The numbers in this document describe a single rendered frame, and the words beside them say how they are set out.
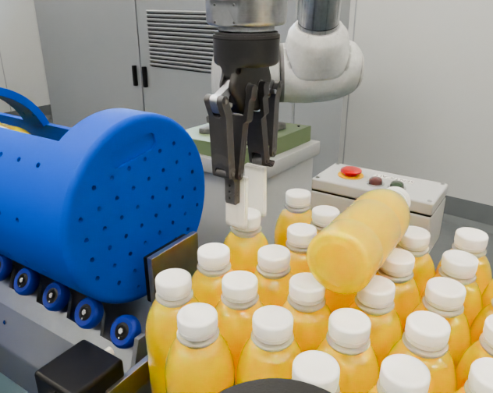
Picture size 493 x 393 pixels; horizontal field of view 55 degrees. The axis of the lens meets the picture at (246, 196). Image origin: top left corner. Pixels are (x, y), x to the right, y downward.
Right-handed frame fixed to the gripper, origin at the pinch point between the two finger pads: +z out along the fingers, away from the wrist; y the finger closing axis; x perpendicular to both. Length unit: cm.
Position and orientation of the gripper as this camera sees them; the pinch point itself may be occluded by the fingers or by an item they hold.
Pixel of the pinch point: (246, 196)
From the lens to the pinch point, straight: 60.8
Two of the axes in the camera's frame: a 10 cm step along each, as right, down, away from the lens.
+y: -5.5, 3.3, -7.7
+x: 8.4, 2.1, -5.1
